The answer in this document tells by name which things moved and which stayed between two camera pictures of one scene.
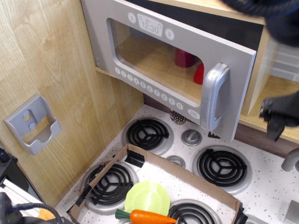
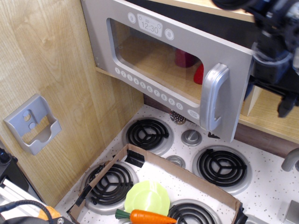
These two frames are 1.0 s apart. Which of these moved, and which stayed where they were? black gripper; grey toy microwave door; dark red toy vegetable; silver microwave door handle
Moved: black gripper
Stayed: dark red toy vegetable; grey toy microwave door; silver microwave door handle
